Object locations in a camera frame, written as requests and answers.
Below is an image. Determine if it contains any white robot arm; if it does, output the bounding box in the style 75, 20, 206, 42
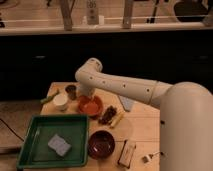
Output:
75, 58, 213, 171

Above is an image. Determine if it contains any white paper cup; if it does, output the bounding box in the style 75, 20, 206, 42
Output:
53, 93, 68, 111

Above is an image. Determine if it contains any orange bowl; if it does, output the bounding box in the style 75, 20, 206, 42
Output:
77, 96, 103, 117

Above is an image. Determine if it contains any grey cloth piece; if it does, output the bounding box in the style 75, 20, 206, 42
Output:
119, 96, 134, 112

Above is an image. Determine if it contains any dark grape bunch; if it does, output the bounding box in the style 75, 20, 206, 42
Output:
98, 106, 117, 125

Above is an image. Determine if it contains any yellow banana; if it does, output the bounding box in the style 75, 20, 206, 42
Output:
110, 113, 124, 128

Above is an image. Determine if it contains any dark maroon bowl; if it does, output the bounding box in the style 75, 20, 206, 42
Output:
88, 130, 115, 160

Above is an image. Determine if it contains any green cucumber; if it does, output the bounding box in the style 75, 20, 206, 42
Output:
40, 90, 60, 104

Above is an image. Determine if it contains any black white rectangular box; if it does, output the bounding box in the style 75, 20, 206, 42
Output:
118, 140, 136, 169

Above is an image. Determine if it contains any white remote device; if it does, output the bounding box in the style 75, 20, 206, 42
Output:
86, 0, 99, 25

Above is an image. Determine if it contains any blue grey sponge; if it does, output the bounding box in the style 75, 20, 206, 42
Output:
48, 134, 71, 157

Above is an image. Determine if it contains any green plastic tray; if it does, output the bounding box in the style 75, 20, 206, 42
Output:
17, 114, 89, 169

